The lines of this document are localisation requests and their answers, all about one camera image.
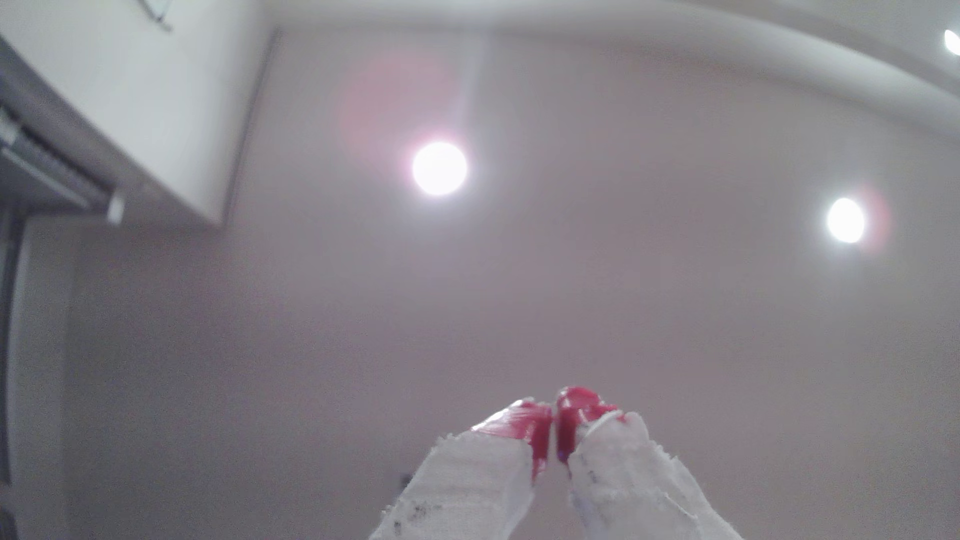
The white wall cabinet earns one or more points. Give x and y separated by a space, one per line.
150 105

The round ceiling light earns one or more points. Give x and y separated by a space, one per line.
846 220
439 169
953 42

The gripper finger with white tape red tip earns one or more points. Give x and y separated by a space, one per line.
465 480
630 480

